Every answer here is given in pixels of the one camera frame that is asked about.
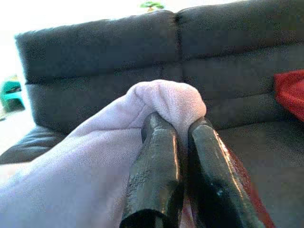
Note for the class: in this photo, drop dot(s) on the green potted plant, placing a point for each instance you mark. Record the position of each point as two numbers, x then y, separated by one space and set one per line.
152 5

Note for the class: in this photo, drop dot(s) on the pink fleece pillow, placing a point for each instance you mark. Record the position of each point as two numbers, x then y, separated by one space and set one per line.
78 166

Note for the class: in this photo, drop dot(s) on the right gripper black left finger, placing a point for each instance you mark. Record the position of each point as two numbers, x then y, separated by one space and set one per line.
156 166

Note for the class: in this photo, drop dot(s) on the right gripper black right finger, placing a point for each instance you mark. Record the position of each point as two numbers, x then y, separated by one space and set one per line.
213 178

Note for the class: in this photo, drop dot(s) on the green plastic stool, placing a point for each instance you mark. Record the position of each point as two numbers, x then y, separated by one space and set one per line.
13 93

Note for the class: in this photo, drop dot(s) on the large upholstered suede sofa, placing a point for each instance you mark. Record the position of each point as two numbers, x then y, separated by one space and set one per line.
118 52

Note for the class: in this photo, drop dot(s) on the red cloth cushion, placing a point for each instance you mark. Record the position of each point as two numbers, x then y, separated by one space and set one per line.
291 93

